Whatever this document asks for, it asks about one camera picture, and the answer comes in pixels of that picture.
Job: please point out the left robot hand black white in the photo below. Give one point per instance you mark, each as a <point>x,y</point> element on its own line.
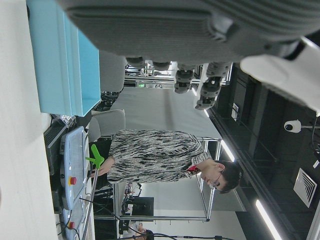
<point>162,30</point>

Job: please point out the grey chair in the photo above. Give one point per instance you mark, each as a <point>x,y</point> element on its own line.
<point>110,122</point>
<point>112,75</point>

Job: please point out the light blue plastic bin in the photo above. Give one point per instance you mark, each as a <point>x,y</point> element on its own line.
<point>50,62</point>

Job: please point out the person in patterned sweater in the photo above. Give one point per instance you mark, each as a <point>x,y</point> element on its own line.
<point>155,155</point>

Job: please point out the long ceiling light strip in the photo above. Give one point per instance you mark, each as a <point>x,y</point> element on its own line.
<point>267,218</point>
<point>227,150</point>

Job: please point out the grey teach pendant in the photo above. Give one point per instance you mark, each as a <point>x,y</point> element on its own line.
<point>75,155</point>
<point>77,216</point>

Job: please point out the black control box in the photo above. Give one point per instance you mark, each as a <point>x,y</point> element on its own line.
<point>53,145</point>

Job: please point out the white ceiling air vent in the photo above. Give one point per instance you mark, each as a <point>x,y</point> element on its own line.
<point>305,187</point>

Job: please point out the white security camera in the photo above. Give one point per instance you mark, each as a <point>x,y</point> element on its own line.
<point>292,125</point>

